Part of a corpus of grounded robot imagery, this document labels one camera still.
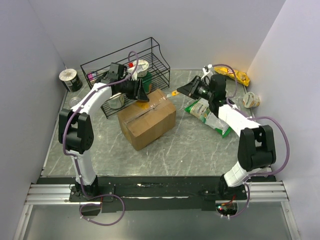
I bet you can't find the black can white lid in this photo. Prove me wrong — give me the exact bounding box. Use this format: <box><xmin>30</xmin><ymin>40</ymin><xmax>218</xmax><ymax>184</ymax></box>
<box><xmin>59</xmin><ymin>68</ymin><xmax>83</xmax><ymax>93</ymax></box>

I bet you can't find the aluminium rail frame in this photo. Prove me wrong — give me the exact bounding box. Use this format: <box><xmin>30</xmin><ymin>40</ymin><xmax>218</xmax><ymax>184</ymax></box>
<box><xmin>13</xmin><ymin>181</ymin><xmax>301</xmax><ymax>240</ymax></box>

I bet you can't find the yellow Lays chip bag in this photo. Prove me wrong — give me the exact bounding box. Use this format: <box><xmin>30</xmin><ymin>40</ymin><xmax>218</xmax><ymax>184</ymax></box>
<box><xmin>213</xmin><ymin>66</ymin><xmax>251</xmax><ymax>87</ymax></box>

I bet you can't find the yogurt cup on side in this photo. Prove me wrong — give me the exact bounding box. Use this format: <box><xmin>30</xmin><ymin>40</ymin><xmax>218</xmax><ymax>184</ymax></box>
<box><xmin>242</xmin><ymin>92</ymin><xmax>261</xmax><ymax>109</ymax></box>

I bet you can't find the small purple yogurt cup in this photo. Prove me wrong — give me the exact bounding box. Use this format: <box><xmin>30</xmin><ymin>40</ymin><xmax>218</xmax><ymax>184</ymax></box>
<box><xmin>87</xmin><ymin>71</ymin><xmax>100</xmax><ymax>85</ymax></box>

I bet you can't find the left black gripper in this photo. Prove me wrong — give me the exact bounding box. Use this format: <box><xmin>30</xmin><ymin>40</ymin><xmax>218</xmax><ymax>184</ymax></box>
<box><xmin>118</xmin><ymin>77</ymin><xmax>149</xmax><ymax>102</ymax></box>

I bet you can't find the white can in rack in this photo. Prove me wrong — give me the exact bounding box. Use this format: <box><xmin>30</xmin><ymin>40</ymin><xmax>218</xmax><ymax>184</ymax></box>
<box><xmin>108</xmin><ymin>93</ymin><xmax>125</xmax><ymax>110</ymax></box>

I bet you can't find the green snack bag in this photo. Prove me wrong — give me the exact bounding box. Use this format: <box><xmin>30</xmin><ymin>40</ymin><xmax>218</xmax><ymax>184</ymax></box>
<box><xmin>184</xmin><ymin>98</ymin><xmax>232</xmax><ymax>138</ymax></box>

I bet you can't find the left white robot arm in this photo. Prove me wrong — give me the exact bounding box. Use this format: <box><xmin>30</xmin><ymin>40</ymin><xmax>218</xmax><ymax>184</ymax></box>
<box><xmin>58</xmin><ymin>61</ymin><xmax>149</xmax><ymax>201</ymax></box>

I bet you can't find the silver tin can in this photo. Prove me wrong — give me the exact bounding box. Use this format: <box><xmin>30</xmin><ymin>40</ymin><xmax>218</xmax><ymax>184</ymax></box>
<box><xmin>68</xmin><ymin>96</ymin><xmax>82</xmax><ymax>108</ymax></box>

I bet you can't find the white Chobani yogurt cup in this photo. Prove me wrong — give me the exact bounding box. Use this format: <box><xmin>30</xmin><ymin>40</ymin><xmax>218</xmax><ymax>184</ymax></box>
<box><xmin>132</xmin><ymin>59</ymin><xmax>149</xmax><ymax>78</ymax></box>

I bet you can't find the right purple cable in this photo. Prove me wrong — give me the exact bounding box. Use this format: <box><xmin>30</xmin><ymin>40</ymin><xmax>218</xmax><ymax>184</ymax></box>
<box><xmin>212</xmin><ymin>63</ymin><xmax>291</xmax><ymax>220</ymax></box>

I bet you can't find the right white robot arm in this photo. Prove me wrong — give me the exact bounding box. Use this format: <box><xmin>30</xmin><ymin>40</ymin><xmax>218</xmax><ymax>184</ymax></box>
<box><xmin>177</xmin><ymin>74</ymin><xmax>276</xmax><ymax>200</ymax></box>

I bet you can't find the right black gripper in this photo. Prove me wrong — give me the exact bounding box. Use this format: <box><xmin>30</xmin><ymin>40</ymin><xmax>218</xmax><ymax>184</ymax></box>
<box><xmin>177</xmin><ymin>76</ymin><xmax>215</xmax><ymax>102</ymax></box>

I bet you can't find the black wire basket rack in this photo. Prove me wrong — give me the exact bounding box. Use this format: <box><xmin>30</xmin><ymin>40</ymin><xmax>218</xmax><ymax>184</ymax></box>
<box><xmin>80</xmin><ymin>37</ymin><xmax>171</xmax><ymax>119</ymax></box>

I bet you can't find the brown cardboard express box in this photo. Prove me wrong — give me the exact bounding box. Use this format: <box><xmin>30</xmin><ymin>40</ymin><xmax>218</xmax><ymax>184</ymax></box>
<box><xmin>117</xmin><ymin>89</ymin><xmax>176</xmax><ymax>151</ymax></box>

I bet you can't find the yellow utility knife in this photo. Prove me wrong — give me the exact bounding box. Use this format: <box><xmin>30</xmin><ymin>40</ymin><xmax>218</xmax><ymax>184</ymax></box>
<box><xmin>166</xmin><ymin>90</ymin><xmax>180</xmax><ymax>98</ymax></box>

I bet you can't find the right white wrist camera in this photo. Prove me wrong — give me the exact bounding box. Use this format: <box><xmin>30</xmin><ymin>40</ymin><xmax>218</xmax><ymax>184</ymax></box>
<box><xmin>201</xmin><ymin>64</ymin><xmax>214</xmax><ymax>80</ymax></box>

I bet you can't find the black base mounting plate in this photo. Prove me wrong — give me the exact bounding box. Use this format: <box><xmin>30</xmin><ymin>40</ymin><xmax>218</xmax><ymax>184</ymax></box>
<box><xmin>68</xmin><ymin>175</ymin><xmax>277</xmax><ymax>214</ymax></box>

